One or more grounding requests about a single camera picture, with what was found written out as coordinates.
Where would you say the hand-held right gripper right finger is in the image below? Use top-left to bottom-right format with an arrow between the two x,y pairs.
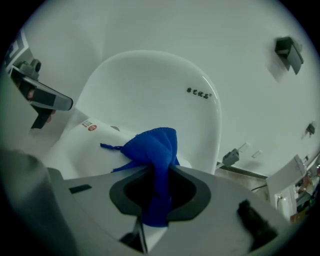
151,164 -> 293,256

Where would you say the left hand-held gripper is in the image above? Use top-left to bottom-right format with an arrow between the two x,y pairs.
1,29 -> 74,113

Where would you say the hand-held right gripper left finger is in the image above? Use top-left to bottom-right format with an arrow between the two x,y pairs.
62,166 -> 154,253

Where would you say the white toilet lid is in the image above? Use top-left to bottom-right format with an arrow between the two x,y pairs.
46,107 -> 194,254

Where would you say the blue cloth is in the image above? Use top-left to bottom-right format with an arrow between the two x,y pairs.
99,127 -> 181,229

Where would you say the person's left hand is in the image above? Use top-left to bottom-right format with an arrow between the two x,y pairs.
46,110 -> 58,124

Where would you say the grey angle valve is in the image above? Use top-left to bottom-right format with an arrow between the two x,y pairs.
221,148 -> 241,166

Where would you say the black tissue holder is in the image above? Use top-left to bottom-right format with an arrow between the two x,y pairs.
274,36 -> 305,76

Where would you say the grey wall fitting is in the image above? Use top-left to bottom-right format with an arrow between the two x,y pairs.
306,121 -> 317,138

